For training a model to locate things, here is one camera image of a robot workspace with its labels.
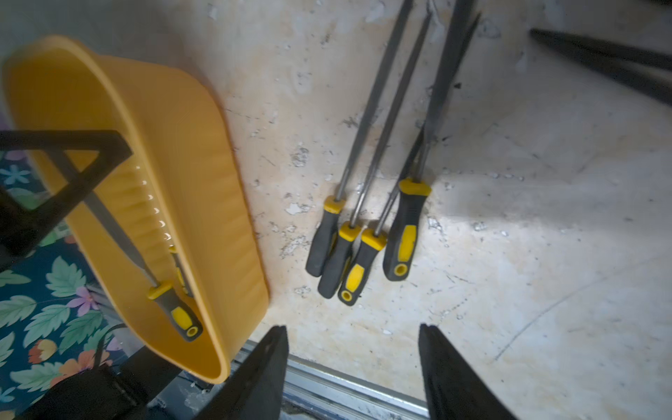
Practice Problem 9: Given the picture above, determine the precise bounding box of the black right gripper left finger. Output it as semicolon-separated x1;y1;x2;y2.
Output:
196;325;289;420

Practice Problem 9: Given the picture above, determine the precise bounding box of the yellow plastic storage tray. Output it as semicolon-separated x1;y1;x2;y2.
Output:
2;36;270;384

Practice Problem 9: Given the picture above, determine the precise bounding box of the file tool yellow black handle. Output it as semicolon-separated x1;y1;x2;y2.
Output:
66;156;204;342

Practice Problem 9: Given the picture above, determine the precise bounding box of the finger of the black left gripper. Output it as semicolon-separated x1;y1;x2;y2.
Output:
530;28;671;105
1;129;133;271

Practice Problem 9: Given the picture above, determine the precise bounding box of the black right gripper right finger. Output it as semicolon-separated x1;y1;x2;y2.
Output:
418;324;515;419

